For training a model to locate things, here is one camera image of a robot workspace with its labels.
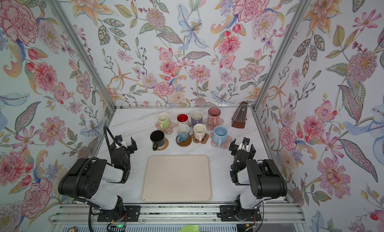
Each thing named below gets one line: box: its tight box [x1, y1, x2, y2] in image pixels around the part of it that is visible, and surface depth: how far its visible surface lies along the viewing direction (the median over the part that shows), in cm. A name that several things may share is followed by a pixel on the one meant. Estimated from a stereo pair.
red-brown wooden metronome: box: [231, 101, 248, 129], surface depth 106 cm
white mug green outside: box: [157, 112, 170, 130], surface depth 105 cm
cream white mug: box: [193, 123, 207, 142], surface depth 98 cm
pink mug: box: [207, 107, 222, 127], surface depth 106 cm
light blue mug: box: [212, 125, 228, 148], surface depth 98 cm
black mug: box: [150, 130, 165, 151], surface depth 95 cm
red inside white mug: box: [176, 113, 190, 127], surface depth 106 cm
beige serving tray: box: [141, 154, 212, 203], surface depth 86 cm
